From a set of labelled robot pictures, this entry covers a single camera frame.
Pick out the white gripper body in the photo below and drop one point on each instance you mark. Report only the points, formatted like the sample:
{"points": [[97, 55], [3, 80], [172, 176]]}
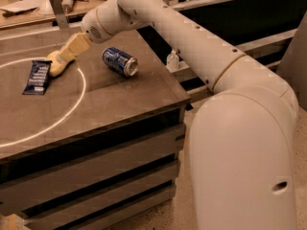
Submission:
{"points": [[91, 29]]}

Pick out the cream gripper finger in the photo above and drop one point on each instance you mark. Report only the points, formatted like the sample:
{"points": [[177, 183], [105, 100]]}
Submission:
{"points": [[77, 44]]}

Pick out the dark blue rxbar wrapper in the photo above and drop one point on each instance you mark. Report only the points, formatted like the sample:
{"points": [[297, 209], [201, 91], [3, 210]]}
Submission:
{"points": [[38, 78]]}

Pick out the yellow sponge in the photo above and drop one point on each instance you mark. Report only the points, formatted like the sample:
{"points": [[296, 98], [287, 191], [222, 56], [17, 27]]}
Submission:
{"points": [[59, 66]]}

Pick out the blue soda can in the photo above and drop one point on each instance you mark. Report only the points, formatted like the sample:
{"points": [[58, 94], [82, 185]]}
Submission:
{"points": [[120, 62]]}

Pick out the cluttered wooden background desk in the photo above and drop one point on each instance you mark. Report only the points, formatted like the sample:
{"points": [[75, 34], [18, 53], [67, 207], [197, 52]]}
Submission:
{"points": [[38, 11]]}

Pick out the clear sanitizer bottle left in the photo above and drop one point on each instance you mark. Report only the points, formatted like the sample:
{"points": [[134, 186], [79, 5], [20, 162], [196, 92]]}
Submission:
{"points": [[172, 61]]}

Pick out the grey drawer cabinet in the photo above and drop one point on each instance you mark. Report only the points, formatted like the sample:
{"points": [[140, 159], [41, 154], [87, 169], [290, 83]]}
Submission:
{"points": [[86, 171]]}

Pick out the grey metal bracket left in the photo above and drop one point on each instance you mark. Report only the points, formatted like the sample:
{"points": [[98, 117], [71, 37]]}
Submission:
{"points": [[59, 14]]}

